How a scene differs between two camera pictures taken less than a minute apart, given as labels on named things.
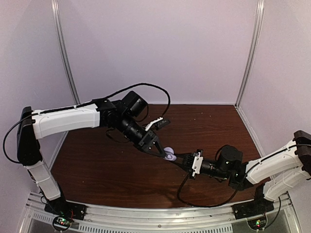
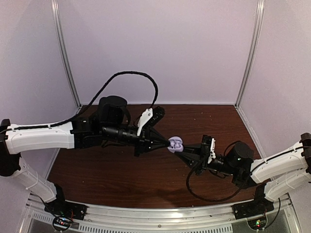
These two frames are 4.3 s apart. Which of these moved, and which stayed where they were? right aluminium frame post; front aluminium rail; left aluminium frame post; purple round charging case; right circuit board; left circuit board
Moved: purple round charging case
Stayed: right aluminium frame post; front aluminium rail; right circuit board; left circuit board; left aluminium frame post
